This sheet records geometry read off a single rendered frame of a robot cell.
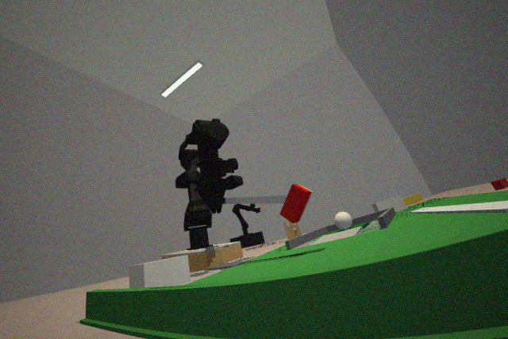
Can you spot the white golf ball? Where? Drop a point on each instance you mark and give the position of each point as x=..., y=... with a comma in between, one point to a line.
x=343, y=220

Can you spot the green raised platform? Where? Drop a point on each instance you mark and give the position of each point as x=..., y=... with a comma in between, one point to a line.
x=451, y=285

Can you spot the beige flat bar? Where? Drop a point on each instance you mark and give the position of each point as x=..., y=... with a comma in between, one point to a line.
x=489, y=207

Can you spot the green flat mat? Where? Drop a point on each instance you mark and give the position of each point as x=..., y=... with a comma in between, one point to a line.
x=406, y=230

